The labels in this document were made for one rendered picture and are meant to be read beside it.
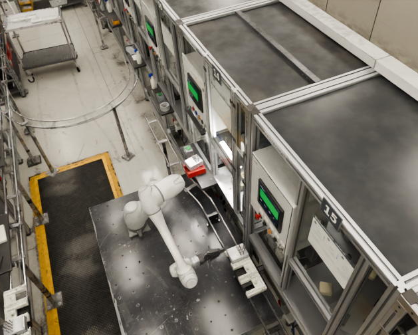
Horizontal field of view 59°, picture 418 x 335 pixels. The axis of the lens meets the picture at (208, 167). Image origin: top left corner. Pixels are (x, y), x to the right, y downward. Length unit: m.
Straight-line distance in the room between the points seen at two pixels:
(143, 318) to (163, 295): 0.20
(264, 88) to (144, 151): 2.84
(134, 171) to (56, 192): 0.92
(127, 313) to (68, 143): 2.91
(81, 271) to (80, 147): 1.80
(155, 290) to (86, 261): 1.25
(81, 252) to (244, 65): 2.56
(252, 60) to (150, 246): 1.63
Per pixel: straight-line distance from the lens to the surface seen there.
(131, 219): 2.97
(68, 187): 4.61
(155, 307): 2.81
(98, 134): 5.15
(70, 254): 4.04
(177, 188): 2.44
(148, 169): 4.50
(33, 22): 6.19
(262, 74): 2.24
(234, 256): 2.65
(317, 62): 2.37
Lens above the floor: 3.24
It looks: 47 degrees down
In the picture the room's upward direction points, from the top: 5 degrees counter-clockwise
